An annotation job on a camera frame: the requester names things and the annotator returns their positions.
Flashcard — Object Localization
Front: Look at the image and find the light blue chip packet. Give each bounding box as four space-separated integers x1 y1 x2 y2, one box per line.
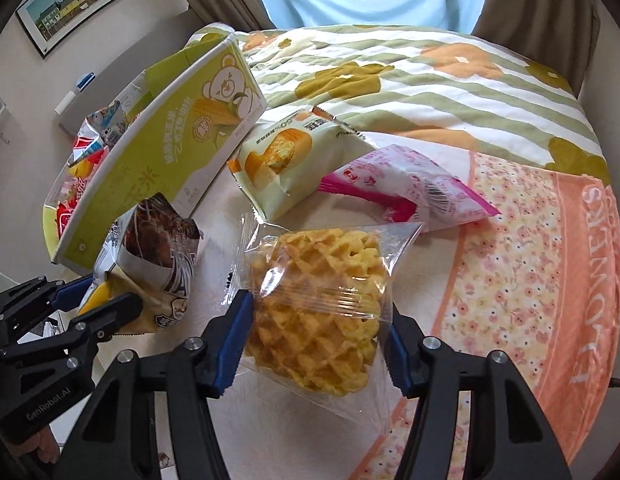
87 101 135 148

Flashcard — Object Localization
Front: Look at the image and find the clear waffle packet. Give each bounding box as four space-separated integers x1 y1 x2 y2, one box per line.
222 212 425 436

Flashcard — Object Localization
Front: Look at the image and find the orange bread packet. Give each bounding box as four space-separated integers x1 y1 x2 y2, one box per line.
227 105 378 221

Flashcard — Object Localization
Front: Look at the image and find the silver muffin packet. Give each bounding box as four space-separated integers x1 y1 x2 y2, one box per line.
77 192 205 336

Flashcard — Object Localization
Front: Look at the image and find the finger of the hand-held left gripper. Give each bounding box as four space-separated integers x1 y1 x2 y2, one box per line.
0 272 98 333
0 291 144 373

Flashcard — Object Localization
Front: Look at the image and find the green cardboard box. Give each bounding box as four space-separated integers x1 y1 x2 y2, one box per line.
42 35 268 267

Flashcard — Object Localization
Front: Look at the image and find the white tablecloth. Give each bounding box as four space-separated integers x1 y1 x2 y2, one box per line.
54 160 471 480

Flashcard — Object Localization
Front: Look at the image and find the person's left hand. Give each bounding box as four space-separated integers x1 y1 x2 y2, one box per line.
20 432 63 468

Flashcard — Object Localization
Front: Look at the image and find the pink white snack packet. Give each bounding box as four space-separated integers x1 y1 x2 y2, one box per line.
320 144 501 233

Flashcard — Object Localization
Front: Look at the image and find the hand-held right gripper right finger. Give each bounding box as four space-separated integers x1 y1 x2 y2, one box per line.
387 310 573 480

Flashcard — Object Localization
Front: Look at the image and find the pink floral towel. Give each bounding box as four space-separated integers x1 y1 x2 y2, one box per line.
350 150 620 480

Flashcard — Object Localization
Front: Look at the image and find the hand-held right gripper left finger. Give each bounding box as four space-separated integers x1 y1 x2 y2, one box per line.
60 287 255 480

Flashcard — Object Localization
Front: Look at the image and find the pink wafer packet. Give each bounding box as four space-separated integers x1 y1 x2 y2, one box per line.
47 180 83 241

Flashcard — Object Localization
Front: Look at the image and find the framed wall picture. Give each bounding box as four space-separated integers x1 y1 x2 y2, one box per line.
14 0 145 61

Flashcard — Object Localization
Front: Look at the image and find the green striped floral blanket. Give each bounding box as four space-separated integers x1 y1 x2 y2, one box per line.
187 22 611 186

